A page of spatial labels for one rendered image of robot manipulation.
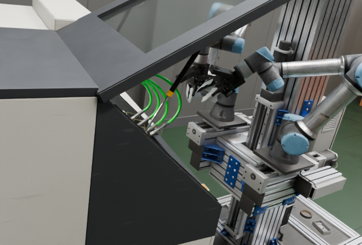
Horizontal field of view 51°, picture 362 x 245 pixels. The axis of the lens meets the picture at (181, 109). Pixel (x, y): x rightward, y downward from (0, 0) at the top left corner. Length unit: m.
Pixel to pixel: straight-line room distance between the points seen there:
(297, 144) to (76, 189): 0.97
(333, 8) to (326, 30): 0.11
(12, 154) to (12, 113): 0.13
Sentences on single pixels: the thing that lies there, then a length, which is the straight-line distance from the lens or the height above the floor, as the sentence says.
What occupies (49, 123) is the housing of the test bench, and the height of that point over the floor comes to 1.39.
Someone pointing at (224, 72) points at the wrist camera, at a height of 1.46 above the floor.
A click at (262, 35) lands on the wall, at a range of 4.91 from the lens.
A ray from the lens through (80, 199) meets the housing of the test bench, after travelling 1.33.
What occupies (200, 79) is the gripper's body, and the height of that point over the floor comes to 1.36.
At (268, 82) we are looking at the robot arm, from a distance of 1.69.
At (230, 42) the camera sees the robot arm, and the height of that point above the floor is 1.55.
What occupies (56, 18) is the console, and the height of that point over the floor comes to 1.55.
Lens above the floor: 1.90
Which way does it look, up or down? 22 degrees down
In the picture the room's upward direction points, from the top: 10 degrees clockwise
